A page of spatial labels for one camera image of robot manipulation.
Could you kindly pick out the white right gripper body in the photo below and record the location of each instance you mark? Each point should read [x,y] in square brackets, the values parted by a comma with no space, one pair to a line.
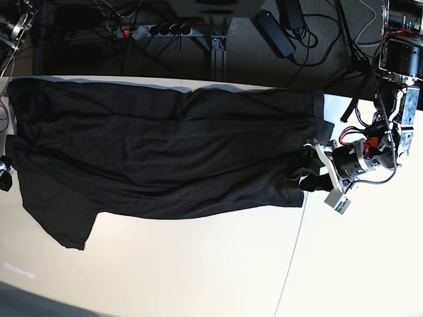
[6,164]

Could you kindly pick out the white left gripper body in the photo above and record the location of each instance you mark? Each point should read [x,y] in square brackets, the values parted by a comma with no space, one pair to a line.
[360,157]

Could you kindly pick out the dark grey T-shirt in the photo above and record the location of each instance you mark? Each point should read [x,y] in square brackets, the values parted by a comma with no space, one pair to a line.
[82,149]

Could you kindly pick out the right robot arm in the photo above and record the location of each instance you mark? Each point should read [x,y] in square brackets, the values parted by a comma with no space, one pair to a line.
[17,18]

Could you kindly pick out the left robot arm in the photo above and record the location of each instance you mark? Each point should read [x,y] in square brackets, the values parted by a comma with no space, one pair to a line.
[395,69]

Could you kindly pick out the black tripod stand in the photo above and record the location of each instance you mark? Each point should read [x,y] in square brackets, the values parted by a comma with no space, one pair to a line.
[349,56]

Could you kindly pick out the black power brick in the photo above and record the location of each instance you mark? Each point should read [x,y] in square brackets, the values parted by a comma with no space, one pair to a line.
[276,37]
[291,15]

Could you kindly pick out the grey power strip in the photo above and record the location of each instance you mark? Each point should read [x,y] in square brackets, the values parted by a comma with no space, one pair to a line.
[153,31]

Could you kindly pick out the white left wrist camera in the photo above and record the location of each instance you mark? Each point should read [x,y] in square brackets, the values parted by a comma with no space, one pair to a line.
[337,201]

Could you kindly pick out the aluminium table frame post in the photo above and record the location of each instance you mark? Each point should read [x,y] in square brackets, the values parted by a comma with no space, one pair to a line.
[218,44]

